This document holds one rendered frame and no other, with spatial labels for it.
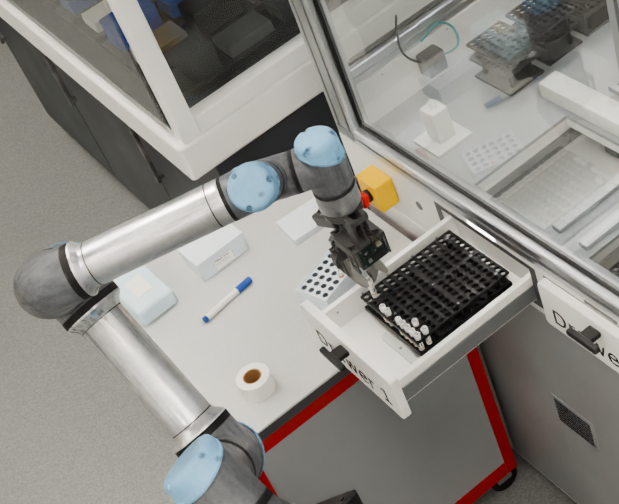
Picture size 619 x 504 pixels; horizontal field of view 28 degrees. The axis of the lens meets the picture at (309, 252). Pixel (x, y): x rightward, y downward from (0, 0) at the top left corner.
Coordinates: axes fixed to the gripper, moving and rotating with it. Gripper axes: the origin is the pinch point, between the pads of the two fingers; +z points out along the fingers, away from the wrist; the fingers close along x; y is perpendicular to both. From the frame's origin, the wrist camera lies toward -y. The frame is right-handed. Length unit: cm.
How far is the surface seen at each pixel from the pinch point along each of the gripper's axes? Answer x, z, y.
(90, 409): -51, 98, -120
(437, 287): 10.1, 7.6, 5.7
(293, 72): 31, 8, -76
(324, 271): 1.8, 18.3, -26.6
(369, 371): -10.7, 7.5, 12.0
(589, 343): 18.5, 6.4, 37.6
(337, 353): -12.5, 6.5, 4.8
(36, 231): -29, 98, -210
